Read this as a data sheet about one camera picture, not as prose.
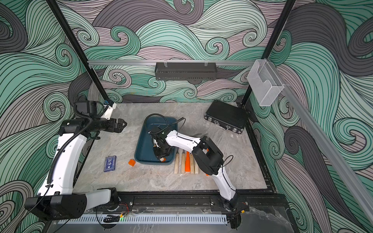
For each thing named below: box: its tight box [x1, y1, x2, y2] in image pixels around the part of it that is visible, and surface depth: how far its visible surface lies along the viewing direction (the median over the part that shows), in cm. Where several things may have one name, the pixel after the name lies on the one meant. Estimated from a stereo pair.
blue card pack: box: [103, 155, 117, 173], surface depth 87 cm
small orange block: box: [128, 159, 137, 167], surface depth 89 cm
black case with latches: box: [203, 99, 249, 134], surface depth 107 cm
